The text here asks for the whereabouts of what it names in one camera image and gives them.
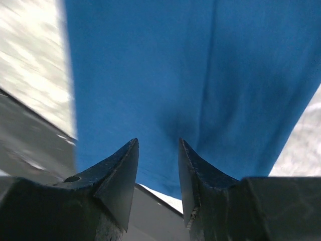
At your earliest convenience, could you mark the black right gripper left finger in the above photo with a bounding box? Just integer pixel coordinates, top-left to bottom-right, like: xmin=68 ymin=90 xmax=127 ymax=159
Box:
xmin=1 ymin=139 xmax=139 ymax=240

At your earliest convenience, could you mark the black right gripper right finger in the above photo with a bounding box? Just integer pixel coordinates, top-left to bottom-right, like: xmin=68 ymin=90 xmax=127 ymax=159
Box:
xmin=178 ymin=140 xmax=320 ymax=240

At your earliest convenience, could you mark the blue printed t-shirt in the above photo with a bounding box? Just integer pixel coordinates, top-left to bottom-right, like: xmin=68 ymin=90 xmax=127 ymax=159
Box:
xmin=65 ymin=1 xmax=320 ymax=198

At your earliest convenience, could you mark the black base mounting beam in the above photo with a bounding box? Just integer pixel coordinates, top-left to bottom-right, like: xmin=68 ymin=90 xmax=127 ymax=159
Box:
xmin=1 ymin=91 xmax=189 ymax=240

